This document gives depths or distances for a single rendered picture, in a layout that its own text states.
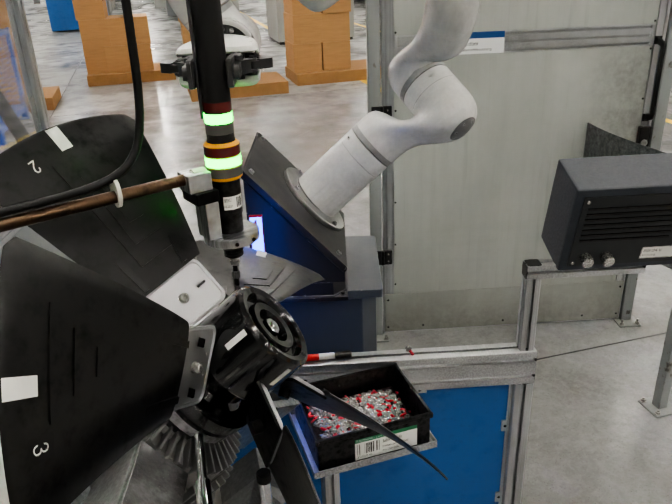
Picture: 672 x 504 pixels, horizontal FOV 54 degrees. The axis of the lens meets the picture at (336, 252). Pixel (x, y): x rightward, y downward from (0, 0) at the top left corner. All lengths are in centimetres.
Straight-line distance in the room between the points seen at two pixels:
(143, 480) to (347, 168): 90
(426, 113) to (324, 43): 765
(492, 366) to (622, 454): 122
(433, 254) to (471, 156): 46
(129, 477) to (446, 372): 81
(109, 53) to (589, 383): 839
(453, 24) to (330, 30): 778
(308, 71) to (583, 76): 650
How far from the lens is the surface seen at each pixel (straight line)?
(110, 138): 88
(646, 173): 131
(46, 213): 74
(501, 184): 284
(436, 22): 129
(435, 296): 298
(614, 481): 246
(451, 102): 141
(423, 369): 138
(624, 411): 277
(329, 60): 908
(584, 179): 126
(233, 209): 81
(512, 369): 143
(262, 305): 80
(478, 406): 149
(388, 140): 144
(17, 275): 55
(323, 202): 148
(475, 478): 163
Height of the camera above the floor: 163
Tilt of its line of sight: 25 degrees down
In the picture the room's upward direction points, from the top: 2 degrees counter-clockwise
